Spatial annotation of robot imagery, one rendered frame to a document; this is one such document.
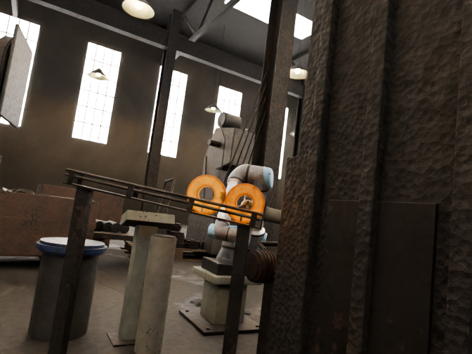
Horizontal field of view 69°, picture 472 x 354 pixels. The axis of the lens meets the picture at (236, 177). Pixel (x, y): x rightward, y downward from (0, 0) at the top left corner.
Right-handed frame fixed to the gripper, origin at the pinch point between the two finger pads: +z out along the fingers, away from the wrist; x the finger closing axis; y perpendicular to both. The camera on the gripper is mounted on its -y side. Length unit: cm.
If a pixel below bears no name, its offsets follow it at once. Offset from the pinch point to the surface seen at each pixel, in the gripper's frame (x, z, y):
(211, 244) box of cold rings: -50, -296, 46
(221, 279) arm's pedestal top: -11, -57, -26
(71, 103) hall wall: -666, -818, 579
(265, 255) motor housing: 9.7, 9.4, -23.6
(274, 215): 11.1, 16.8, -9.7
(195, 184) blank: -20.6, 18.1, -1.5
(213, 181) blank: -13.6, 18.8, 0.4
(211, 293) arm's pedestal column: -17, -73, -33
